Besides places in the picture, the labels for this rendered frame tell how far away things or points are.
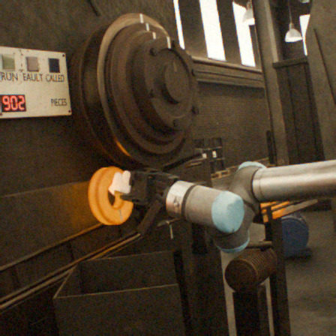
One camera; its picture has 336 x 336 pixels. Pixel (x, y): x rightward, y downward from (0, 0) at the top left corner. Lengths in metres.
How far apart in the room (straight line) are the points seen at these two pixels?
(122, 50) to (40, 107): 0.27
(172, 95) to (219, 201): 0.40
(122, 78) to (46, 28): 0.27
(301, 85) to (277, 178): 4.42
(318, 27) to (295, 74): 1.53
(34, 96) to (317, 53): 3.11
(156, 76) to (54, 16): 0.35
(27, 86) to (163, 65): 0.39
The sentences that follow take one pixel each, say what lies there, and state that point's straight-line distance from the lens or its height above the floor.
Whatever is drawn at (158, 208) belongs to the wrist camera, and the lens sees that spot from 1.19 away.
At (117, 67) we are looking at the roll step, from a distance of 1.30.
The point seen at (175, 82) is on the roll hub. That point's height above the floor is 1.11.
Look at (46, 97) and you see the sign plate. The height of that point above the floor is 1.11.
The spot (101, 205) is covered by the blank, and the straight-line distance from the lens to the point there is 1.24.
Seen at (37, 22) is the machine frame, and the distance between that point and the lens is 1.37.
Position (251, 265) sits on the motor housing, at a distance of 1.61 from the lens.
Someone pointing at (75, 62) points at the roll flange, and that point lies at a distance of 1.40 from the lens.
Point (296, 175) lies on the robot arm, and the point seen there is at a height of 0.83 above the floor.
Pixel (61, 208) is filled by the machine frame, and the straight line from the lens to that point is 1.24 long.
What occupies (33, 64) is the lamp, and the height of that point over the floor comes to 1.20.
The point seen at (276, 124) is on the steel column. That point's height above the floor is 1.11.
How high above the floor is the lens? 0.93
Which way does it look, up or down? 3 degrees down
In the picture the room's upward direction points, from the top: 8 degrees counter-clockwise
